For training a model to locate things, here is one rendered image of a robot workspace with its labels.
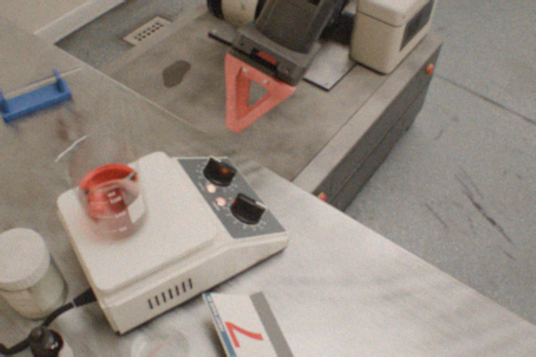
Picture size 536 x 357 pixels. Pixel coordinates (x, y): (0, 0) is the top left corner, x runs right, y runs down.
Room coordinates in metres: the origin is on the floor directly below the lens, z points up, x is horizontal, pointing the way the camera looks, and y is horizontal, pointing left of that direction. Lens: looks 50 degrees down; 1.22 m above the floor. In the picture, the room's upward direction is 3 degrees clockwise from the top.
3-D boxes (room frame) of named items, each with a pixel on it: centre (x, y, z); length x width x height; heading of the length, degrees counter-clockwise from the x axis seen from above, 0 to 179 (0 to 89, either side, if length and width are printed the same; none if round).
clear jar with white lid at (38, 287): (0.22, 0.23, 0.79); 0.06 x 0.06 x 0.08
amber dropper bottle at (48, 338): (0.15, 0.19, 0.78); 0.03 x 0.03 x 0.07
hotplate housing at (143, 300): (0.28, 0.10, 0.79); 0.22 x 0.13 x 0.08; 126
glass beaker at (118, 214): (0.26, 0.14, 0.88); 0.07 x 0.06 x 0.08; 104
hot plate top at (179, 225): (0.27, 0.12, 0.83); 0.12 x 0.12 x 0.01; 36
